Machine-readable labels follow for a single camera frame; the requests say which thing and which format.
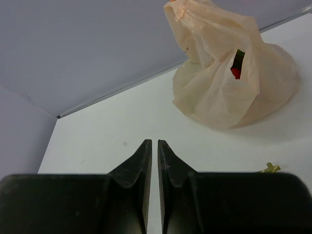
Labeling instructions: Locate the red fake cherry bunch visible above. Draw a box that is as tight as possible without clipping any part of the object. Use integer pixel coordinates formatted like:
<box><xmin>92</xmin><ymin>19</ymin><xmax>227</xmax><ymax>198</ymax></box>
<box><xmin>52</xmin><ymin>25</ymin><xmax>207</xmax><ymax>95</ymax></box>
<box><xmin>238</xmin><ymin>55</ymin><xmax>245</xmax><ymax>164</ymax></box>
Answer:
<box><xmin>231</xmin><ymin>50</ymin><xmax>245</xmax><ymax>79</ymax></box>

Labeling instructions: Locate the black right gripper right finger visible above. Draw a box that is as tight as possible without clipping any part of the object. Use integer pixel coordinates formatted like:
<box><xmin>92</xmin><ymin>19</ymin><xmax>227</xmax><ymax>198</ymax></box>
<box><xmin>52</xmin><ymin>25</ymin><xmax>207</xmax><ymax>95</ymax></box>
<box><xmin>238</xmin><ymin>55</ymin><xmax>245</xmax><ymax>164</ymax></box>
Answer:
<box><xmin>157</xmin><ymin>140</ymin><xmax>312</xmax><ymax>234</ymax></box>

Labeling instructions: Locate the woven bamboo mat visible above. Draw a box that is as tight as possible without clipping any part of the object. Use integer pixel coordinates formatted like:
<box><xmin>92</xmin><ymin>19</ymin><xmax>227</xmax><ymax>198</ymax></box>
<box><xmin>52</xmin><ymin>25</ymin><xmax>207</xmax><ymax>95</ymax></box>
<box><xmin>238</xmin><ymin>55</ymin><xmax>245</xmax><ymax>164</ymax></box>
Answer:
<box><xmin>258</xmin><ymin>162</ymin><xmax>281</xmax><ymax>173</ymax></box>

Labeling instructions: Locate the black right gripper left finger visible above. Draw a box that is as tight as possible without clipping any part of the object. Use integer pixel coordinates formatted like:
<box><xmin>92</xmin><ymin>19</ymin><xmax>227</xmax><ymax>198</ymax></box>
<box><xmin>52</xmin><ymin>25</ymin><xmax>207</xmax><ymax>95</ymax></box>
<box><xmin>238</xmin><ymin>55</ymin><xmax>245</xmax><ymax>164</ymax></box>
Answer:
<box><xmin>0</xmin><ymin>139</ymin><xmax>152</xmax><ymax>234</ymax></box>

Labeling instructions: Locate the translucent peach plastic bag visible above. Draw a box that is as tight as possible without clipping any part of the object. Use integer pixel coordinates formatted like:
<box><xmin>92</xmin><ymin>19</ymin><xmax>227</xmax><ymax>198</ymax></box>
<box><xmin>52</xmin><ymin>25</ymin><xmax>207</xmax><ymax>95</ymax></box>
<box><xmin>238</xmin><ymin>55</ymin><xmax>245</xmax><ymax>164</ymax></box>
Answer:
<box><xmin>164</xmin><ymin>0</ymin><xmax>300</xmax><ymax>129</ymax></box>

